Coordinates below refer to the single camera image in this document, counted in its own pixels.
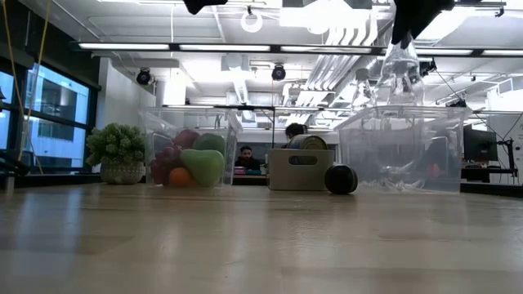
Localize red grape bunch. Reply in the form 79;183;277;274
149;145;184;185

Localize orange tomatoes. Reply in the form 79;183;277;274
168;166;195;188

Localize small grey plastic bin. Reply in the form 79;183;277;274
267;148;335;192

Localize yellow power cable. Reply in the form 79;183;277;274
0;0;52;176

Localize blue red label can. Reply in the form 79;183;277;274
285;134;329;151

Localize green artificial plant white pot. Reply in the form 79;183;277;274
85;122;147;185

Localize silver ventilation duct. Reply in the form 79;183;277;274
362;0;507;86

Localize dark green apple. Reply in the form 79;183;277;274
192;132;226;155

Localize black computer monitor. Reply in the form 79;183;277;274
463;127;499;163

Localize light green apple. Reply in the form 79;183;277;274
180;148;226;188

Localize dark plum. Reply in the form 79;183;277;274
324;163;360;195

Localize white ring lamp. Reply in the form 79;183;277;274
239;6;264;34

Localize long ceiling light strip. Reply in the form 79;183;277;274
69;40;523;59

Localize black framed window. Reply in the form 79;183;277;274
0;56;101;172

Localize clear plastic bottle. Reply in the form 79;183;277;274
351;67;375;110
375;40;426;108

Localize person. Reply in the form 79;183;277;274
234;145;262;172
281;122;309;149

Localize clear plastic bin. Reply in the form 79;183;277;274
333;105;473;194
140;105;244;188

